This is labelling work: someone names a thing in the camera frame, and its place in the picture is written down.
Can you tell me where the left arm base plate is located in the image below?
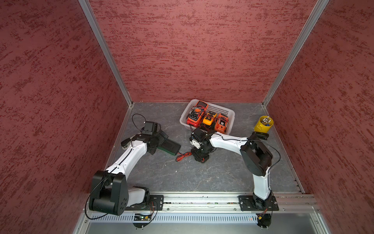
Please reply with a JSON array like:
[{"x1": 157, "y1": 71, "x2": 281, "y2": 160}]
[{"x1": 125, "y1": 195, "x2": 164, "y2": 212}]

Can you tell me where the aluminium front rail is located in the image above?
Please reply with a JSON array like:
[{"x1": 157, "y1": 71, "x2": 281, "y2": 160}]
[{"x1": 150, "y1": 192, "x2": 321, "y2": 214}]

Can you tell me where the orange grey multimeter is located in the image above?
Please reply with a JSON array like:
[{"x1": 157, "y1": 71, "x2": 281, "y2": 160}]
[{"x1": 190, "y1": 100, "x2": 208, "y2": 115}]

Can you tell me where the yellow pen cup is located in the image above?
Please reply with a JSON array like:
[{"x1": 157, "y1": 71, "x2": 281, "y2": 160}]
[{"x1": 254, "y1": 116, "x2": 274, "y2": 133}]

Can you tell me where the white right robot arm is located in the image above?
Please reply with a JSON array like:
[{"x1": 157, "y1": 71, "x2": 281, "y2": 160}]
[{"x1": 190, "y1": 128, "x2": 273, "y2": 210}]

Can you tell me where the right aluminium corner post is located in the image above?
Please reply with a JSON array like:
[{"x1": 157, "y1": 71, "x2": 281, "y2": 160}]
[{"x1": 262, "y1": 0, "x2": 329, "y2": 108}]

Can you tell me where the left aluminium corner post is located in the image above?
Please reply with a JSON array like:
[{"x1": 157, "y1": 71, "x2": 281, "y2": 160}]
[{"x1": 79, "y1": 0, "x2": 133, "y2": 108}]

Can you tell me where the white plastic basket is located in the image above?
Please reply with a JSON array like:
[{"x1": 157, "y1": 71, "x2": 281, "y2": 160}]
[{"x1": 180, "y1": 99, "x2": 235, "y2": 135}]

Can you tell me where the yellow multimeter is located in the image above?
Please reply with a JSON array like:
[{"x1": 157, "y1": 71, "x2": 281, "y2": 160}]
[{"x1": 202, "y1": 111, "x2": 217, "y2": 126}]

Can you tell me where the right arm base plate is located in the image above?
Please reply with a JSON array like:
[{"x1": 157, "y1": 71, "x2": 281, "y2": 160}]
[{"x1": 238, "y1": 194, "x2": 279, "y2": 212}]

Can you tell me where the green black multimeter face down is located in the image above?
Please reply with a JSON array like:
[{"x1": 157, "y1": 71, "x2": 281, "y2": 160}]
[{"x1": 157, "y1": 139, "x2": 181, "y2": 156}]

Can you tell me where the white black stapler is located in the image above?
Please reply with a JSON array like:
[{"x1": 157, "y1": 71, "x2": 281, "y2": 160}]
[{"x1": 121, "y1": 137, "x2": 134, "y2": 151}]

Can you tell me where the aluminium corner post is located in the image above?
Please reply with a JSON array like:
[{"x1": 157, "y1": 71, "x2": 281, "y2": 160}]
[
  {"x1": 79, "y1": 0, "x2": 133, "y2": 108},
  {"x1": 262, "y1": 0, "x2": 329, "y2": 108}
]

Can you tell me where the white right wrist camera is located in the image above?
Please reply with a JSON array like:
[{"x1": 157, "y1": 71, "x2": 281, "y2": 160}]
[{"x1": 190, "y1": 136, "x2": 201, "y2": 149}]

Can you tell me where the bright red multimeter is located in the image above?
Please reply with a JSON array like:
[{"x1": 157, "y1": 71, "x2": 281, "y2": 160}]
[{"x1": 186, "y1": 112, "x2": 203, "y2": 127}]

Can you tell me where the orange multimeter with probes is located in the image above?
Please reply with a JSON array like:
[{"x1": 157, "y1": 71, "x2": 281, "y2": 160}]
[{"x1": 214, "y1": 114, "x2": 229, "y2": 134}]

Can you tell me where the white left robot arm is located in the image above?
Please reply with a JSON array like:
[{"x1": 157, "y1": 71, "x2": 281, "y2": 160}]
[{"x1": 87, "y1": 121, "x2": 168, "y2": 215}]

